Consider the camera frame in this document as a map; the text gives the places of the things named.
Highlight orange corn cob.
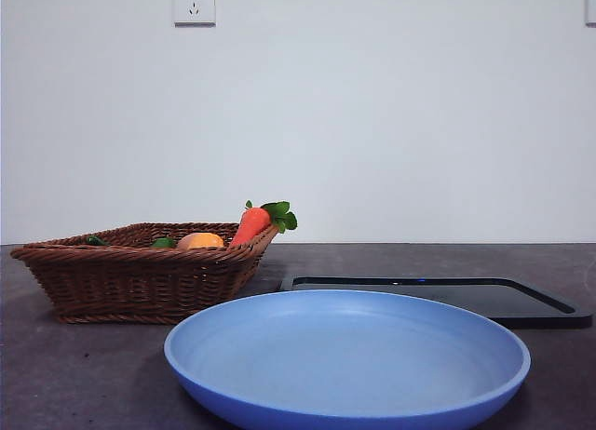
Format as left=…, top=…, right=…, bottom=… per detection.
left=175, top=233, right=226, bottom=250

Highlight blue round plate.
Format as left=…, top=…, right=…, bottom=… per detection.
left=163, top=289, right=532, bottom=430

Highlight brown wicker basket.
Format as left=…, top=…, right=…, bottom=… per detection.
left=9, top=222, right=280, bottom=325

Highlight orange carrot with green leaves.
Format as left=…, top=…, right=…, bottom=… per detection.
left=228, top=199, right=299, bottom=249

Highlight black rectangular tray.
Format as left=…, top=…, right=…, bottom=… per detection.
left=279, top=275, right=595, bottom=329

